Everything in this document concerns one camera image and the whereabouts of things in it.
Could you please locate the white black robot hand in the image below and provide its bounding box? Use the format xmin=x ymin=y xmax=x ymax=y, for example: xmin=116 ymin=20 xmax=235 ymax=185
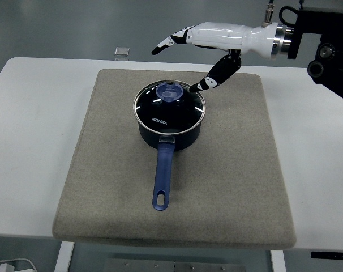
xmin=151 ymin=21 xmax=278 ymax=93

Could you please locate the glass pot lid blue knob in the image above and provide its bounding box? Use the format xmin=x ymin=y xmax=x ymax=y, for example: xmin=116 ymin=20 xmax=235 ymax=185
xmin=132 ymin=80 xmax=207 ymax=134

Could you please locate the dark pot with blue handle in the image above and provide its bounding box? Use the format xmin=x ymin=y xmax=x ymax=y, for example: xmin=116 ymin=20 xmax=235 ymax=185
xmin=137 ymin=112 xmax=202 ymax=212

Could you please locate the small silver floor plate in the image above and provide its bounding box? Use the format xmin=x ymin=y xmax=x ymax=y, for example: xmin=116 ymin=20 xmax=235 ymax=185
xmin=114 ymin=46 xmax=131 ymax=57

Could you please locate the beige fabric mat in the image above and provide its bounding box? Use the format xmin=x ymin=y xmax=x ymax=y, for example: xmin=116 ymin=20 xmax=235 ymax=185
xmin=51 ymin=69 xmax=297 ymax=250

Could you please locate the white table leg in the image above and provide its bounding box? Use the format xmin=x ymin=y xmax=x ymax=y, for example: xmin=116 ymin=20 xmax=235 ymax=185
xmin=269 ymin=250 xmax=288 ymax=272
xmin=53 ymin=241 xmax=75 ymax=272

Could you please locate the black bar under table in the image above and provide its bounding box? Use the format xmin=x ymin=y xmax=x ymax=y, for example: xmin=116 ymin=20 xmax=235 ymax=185
xmin=310 ymin=251 xmax=343 ymax=260

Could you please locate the grey metal plate with screws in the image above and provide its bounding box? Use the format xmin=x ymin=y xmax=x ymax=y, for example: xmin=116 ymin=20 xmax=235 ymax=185
xmin=103 ymin=258 xmax=247 ymax=272

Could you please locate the white cable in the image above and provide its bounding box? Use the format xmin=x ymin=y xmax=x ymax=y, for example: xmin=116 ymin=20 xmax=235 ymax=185
xmin=0 ymin=257 xmax=38 ymax=272

